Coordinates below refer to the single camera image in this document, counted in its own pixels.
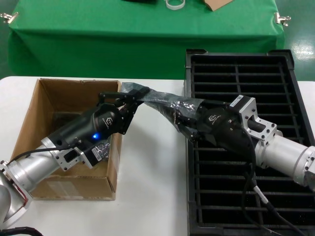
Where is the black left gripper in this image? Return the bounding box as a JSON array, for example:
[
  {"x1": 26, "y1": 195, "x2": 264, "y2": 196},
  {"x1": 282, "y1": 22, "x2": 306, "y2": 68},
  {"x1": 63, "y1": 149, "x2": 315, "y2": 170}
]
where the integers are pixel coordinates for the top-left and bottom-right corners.
[{"x1": 40, "y1": 88, "x2": 151, "y2": 153}]

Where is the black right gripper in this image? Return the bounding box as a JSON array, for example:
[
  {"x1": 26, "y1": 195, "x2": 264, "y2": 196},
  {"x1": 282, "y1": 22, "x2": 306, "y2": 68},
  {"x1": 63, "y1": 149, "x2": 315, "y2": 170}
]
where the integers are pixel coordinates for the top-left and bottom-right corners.
[{"x1": 174, "y1": 99, "x2": 256, "y2": 155}]

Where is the brown cardboard box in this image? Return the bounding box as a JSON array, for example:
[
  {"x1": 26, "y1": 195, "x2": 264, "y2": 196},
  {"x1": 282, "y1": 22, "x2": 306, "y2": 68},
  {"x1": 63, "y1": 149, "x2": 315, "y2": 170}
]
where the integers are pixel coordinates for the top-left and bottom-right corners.
[{"x1": 11, "y1": 78, "x2": 124, "y2": 201}]

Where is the black slotted plastic container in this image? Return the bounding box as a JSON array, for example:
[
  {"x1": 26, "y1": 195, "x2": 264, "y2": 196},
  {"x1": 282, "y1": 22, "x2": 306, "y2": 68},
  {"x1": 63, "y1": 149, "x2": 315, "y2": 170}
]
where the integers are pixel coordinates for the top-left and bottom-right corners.
[{"x1": 183, "y1": 48, "x2": 315, "y2": 236}]

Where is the green tablecloth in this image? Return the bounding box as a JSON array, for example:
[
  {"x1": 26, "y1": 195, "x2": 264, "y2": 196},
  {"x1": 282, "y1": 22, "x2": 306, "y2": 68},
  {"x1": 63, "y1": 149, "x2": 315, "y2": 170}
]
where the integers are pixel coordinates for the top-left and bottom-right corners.
[{"x1": 6, "y1": 0, "x2": 286, "y2": 81}]

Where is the clear tape roll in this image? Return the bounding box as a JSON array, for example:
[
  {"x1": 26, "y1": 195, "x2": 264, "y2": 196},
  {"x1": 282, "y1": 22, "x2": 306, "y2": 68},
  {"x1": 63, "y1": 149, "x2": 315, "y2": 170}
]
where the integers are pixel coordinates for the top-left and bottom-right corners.
[{"x1": 164, "y1": 0, "x2": 185, "y2": 10}]

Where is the flat brown cardboard piece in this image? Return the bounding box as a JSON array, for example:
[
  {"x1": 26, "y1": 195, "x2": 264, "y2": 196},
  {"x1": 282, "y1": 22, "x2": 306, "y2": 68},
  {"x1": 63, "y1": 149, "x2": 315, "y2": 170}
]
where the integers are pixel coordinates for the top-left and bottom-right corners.
[{"x1": 203, "y1": 0, "x2": 234, "y2": 12}]

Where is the metal binder clip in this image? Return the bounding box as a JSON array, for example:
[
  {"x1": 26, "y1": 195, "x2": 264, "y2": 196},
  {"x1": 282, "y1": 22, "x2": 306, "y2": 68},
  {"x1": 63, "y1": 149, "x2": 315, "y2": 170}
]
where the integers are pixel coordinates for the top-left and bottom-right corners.
[
  {"x1": 0, "y1": 12, "x2": 19, "y2": 25},
  {"x1": 273, "y1": 12, "x2": 291, "y2": 27}
]

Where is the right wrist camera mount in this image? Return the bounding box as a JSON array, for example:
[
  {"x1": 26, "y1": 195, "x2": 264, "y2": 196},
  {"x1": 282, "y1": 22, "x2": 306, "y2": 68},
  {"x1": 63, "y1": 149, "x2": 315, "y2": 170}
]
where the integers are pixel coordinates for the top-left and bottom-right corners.
[{"x1": 230, "y1": 95, "x2": 278, "y2": 143}]

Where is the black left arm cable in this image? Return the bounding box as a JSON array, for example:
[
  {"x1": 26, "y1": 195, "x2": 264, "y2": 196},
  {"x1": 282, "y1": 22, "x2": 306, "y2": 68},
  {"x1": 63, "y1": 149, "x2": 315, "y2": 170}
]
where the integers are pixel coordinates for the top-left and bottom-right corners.
[{"x1": 7, "y1": 145, "x2": 60, "y2": 164}]

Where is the black cable chain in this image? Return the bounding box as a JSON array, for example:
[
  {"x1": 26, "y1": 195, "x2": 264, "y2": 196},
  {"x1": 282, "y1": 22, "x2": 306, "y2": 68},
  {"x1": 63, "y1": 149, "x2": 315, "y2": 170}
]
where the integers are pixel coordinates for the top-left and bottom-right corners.
[{"x1": 0, "y1": 226, "x2": 42, "y2": 236}]

